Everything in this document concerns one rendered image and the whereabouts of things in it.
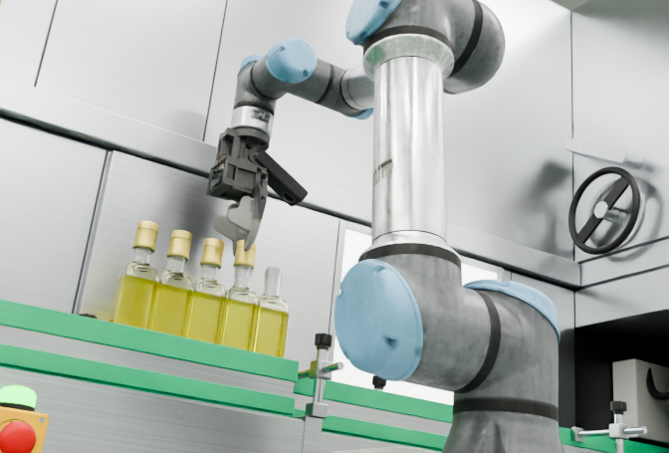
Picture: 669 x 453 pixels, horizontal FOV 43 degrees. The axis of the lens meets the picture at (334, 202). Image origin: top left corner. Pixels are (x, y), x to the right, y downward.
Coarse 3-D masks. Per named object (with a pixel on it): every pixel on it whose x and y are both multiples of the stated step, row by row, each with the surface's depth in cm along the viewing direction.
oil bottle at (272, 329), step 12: (264, 300) 140; (276, 300) 141; (264, 312) 139; (276, 312) 140; (288, 312) 142; (264, 324) 139; (276, 324) 140; (288, 324) 141; (264, 336) 138; (276, 336) 139; (264, 348) 137; (276, 348) 138
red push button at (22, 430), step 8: (8, 424) 94; (16, 424) 94; (24, 424) 95; (0, 432) 93; (8, 432) 93; (16, 432) 94; (24, 432) 94; (32, 432) 95; (0, 440) 93; (8, 440) 93; (16, 440) 93; (24, 440) 94; (32, 440) 94; (0, 448) 93; (8, 448) 93; (16, 448) 93; (24, 448) 94; (32, 448) 94
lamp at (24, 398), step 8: (0, 392) 100; (8, 392) 99; (16, 392) 99; (24, 392) 99; (32, 392) 100; (0, 400) 99; (8, 400) 99; (16, 400) 99; (24, 400) 99; (32, 400) 100; (16, 408) 98; (24, 408) 99; (32, 408) 100
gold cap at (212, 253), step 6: (204, 240) 140; (210, 240) 139; (216, 240) 139; (204, 246) 140; (210, 246) 139; (216, 246) 139; (222, 246) 140; (204, 252) 139; (210, 252) 138; (216, 252) 139; (222, 252) 140; (204, 258) 138; (210, 258) 138; (216, 258) 138; (216, 264) 138
